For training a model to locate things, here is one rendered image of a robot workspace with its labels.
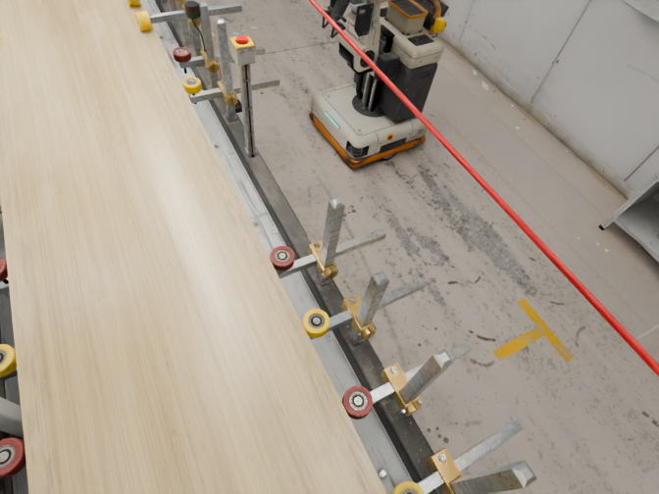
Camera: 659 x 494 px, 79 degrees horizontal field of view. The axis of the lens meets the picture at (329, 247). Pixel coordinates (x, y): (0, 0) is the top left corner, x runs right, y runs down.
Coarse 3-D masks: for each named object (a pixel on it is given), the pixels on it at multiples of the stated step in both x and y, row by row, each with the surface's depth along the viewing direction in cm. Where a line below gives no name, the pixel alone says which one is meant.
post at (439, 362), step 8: (440, 352) 88; (432, 360) 88; (440, 360) 87; (448, 360) 87; (424, 368) 94; (432, 368) 90; (440, 368) 86; (416, 376) 99; (424, 376) 95; (432, 376) 91; (408, 384) 105; (416, 384) 101; (424, 384) 96; (400, 392) 112; (408, 392) 107; (416, 392) 102; (392, 400) 119; (408, 400) 108; (392, 408) 121
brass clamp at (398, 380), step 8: (400, 368) 116; (384, 376) 116; (392, 376) 114; (400, 376) 115; (392, 384) 113; (400, 384) 113; (400, 400) 112; (416, 400) 111; (400, 408) 114; (408, 408) 111; (416, 408) 110
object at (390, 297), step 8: (416, 280) 135; (400, 288) 133; (408, 288) 133; (416, 288) 134; (384, 296) 131; (392, 296) 131; (400, 296) 131; (384, 304) 130; (344, 312) 126; (336, 320) 124; (344, 320) 124
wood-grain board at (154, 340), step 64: (0, 0) 198; (64, 0) 204; (0, 64) 170; (64, 64) 174; (128, 64) 179; (0, 128) 148; (64, 128) 152; (128, 128) 155; (192, 128) 159; (0, 192) 132; (64, 192) 135; (128, 192) 137; (192, 192) 140; (64, 256) 121; (128, 256) 123; (192, 256) 125; (256, 256) 128; (64, 320) 110; (128, 320) 112; (192, 320) 113; (256, 320) 115; (64, 384) 100; (128, 384) 102; (192, 384) 103; (256, 384) 105; (320, 384) 107; (64, 448) 92; (128, 448) 94; (192, 448) 95; (256, 448) 97; (320, 448) 98
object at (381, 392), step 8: (464, 344) 124; (448, 352) 122; (456, 352) 122; (464, 352) 122; (416, 368) 118; (408, 376) 116; (384, 384) 114; (376, 392) 112; (384, 392) 113; (392, 392) 113; (376, 400) 111
